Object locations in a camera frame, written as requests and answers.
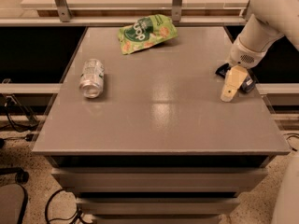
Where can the black office chair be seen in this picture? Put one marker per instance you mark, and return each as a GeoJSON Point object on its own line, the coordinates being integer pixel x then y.
{"type": "Point", "coordinates": [13, 197]}

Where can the top grey drawer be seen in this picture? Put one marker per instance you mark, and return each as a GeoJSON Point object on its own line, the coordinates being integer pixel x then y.
{"type": "Point", "coordinates": [159, 179]}

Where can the left metal bracket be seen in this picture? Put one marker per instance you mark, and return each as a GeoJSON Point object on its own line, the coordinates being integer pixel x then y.
{"type": "Point", "coordinates": [63, 10]}

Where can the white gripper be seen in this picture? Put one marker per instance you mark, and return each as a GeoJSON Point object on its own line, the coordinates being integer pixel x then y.
{"type": "Point", "coordinates": [244, 56]}

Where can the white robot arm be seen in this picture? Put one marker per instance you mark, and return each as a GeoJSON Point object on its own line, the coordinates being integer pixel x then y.
{"type": "Point", "coordinates": [269, 21]}

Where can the grey drawer cabinet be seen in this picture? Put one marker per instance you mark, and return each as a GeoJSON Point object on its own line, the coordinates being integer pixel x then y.
{"type": "Point", "coordinates": [160, 108]}

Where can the silver green 7up can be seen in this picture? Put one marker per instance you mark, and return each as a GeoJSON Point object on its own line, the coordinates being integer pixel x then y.
{"type": "Point", "coordinates": [92, 78]}

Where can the grey drawer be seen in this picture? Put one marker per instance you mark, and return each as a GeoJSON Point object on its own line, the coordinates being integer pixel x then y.
{"type": "Point", "coordinates": [159, 179]}
{"type": "Point", "coordinates": [157, 206]}

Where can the middle metal bracket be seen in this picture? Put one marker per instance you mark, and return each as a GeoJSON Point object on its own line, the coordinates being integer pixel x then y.
{"type": "Point", "coordinates": [176, 10]}

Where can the green chip bag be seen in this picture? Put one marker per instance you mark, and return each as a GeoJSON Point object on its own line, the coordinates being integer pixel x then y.
{"type": "Point", "coordinates": [146, 33]}

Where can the blue rxbar blueberry bar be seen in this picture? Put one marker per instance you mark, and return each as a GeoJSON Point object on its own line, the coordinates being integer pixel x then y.
{"type": "Point", "coordinates": [247, 85]}

